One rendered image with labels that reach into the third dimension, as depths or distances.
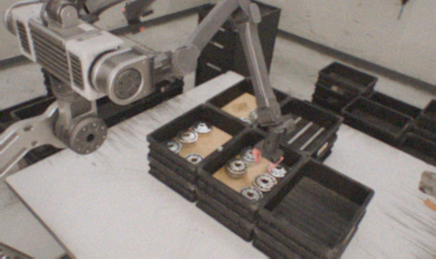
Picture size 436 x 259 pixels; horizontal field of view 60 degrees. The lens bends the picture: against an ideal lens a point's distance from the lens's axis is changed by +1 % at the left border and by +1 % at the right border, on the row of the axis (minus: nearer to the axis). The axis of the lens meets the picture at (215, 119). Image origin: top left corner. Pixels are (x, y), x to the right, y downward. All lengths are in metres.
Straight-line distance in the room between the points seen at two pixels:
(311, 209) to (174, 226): 0.56
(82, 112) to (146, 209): 0.55
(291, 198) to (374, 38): 3.41
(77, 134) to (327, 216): 0.99
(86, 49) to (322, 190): 1.12
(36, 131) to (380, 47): 4.05
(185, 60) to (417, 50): 3.79
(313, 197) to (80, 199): 0.99
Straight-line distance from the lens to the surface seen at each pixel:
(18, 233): 2.66
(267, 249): 1.54
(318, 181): 1.72
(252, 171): 1.69
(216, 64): 3.35
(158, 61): 1.08
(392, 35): 4.73
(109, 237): 1.61
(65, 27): 1.18
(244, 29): 1.39
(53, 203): 1.78
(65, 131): 1.36
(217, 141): 1.82
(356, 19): 4.83
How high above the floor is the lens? 1.96
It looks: 35 degrees down
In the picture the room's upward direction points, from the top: 6 degrees clockwise
